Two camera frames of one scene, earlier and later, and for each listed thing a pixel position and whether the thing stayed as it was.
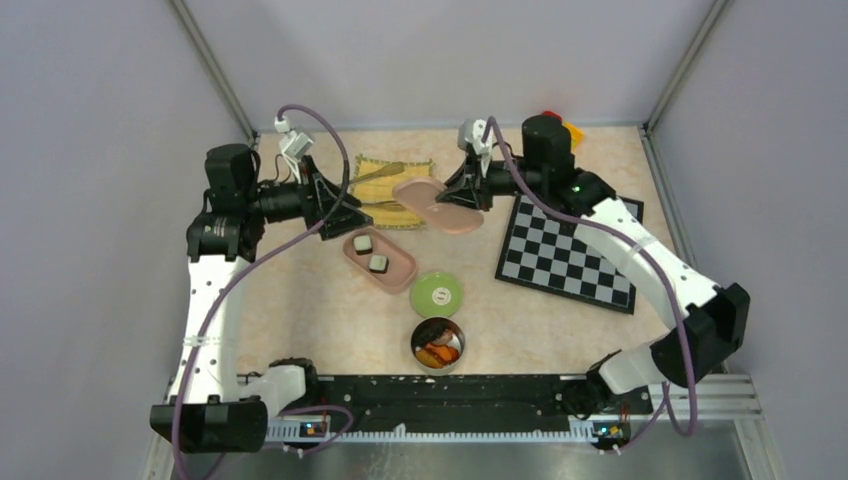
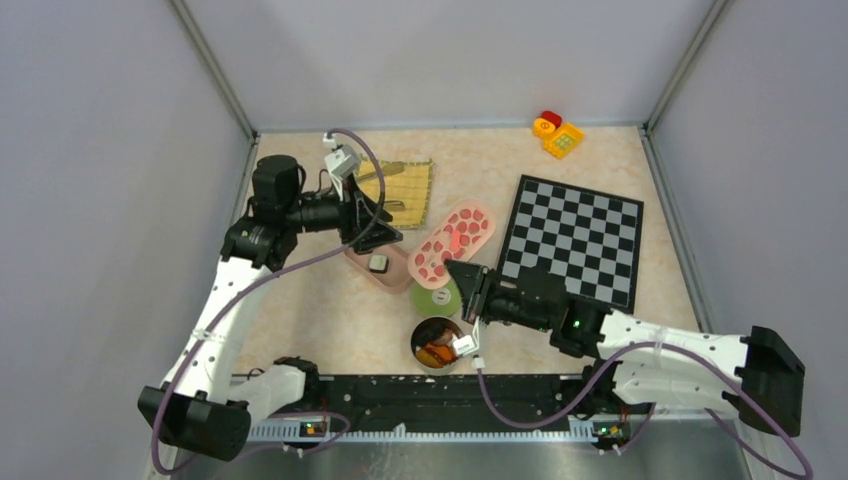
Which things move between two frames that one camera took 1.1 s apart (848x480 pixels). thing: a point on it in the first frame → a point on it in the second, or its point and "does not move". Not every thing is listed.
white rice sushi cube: (378, 264) does not move
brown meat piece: (444, 337) does not move
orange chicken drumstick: (446, 354) does not move
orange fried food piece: (428, 359) does not move
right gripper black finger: (466, 187) → (471, 281)
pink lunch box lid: (418, 196) → (456, 240)
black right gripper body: (502, 180) → (502, 302)
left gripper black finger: (339, 212) → (374, 235)
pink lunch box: (401, 270) does not move
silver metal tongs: (393, 167) does not move
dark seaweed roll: (431, 329) does not move
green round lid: (436, 294) does not move
